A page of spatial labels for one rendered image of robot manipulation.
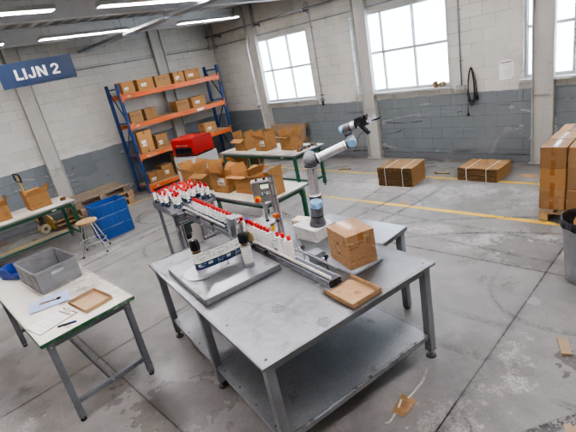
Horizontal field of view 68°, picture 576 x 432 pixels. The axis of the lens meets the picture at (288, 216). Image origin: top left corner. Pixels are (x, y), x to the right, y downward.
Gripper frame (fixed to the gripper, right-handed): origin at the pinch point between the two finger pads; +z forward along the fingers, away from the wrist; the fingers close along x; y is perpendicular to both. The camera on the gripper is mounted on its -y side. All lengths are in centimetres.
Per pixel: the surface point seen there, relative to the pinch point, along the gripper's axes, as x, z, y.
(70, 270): -139, -282, -25
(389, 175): 341, -140, -127
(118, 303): -160, -197, -56
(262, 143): 331, -352, -1
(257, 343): -176, -52, -87
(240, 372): -146, -115, -135
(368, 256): -73, -15, -87
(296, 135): 332, -278, -10
